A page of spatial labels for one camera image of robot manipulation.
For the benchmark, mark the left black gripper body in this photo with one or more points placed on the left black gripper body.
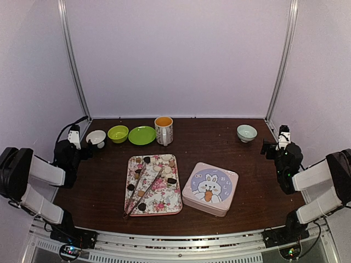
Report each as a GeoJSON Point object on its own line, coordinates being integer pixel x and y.
{"type": "Point", "coordinates": [85, 154]}

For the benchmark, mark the pale blue tea bowl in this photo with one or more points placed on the pale blue tea bowl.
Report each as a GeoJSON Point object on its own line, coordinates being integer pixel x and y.
{"type": "Point", "coordinates": [246, 133]}

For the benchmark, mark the left aluminium frame post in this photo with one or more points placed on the left aluminium frame post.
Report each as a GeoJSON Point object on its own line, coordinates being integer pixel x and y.
{"type": "Point", "coordinates": [71, 57]}

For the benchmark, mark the pink divided tin box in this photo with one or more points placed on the pink divided tin box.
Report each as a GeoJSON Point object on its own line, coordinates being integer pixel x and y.
{"type": "Point", "coordinates": [210, 203]}

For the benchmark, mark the pink rabbit tin lid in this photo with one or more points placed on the pink rabbit tin lid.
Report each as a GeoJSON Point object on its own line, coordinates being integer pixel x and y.
{"type": "Point", "coordinates": [208, 178]}

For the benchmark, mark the green bowl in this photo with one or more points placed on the green bowl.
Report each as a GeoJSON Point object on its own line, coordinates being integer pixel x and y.
{"type": "Point", "coordinates": [118, 134]}

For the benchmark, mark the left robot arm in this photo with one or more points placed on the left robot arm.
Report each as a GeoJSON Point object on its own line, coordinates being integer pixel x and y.
{"type": "Point", "coordinates": [26, 179]}

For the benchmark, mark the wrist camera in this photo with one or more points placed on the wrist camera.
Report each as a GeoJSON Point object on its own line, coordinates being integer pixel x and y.
{"type": "Point", "coordinates": [284, 137]}
{"type": "Point", "coordinates": [74, 136]}

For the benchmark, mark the floral white mug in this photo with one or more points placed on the floral white mug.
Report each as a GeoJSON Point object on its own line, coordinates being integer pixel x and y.
{"type": "Point", "coordinates": [164, 130]}

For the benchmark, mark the black white bowl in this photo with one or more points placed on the black white bowl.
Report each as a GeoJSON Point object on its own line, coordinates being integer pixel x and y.
{"type": "Point", "coordinates": [96, 139]}

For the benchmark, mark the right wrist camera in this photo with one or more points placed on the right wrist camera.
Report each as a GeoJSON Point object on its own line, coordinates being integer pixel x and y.
{"type": "Point", "coordinates": [284, 137]}

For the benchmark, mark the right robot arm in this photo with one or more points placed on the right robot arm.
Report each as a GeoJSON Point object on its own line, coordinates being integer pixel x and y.
{"type": "Point", "coordinates": [287, 157]}

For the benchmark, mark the floral pink tray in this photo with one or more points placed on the floral pink tray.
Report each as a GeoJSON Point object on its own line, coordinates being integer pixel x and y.
{"type": "Point", "coordinates": [152, 186]}

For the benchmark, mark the aluminium frame post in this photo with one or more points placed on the aluminium frame post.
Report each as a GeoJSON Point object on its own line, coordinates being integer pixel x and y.
{"type": "Point", "coordinates": [71, 57]}
{"type": "Point", "coordinates": [289, 36]}

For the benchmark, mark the green plate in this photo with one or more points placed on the green plate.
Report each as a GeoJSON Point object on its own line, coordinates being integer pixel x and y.
{"type": "Point", "coordinates": [142, 135]}

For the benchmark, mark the front aluminium rail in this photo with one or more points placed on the front aluminium rail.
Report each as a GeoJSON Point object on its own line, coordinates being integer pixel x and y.
{"type": "Point", "coordinates": [234, 247]}

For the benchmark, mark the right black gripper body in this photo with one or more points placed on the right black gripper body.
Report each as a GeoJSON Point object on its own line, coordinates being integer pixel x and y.
{"type": "Point", "coordinates": [269, 155]}

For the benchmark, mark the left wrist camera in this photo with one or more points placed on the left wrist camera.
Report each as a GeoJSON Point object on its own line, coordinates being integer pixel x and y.
{"type": "Point", "coordinates": [74, 136]}

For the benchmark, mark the right aluminium frame post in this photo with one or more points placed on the right aluminium frame post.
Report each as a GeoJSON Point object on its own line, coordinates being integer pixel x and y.
{"type": "Point", "coordinates": [289, 36]}

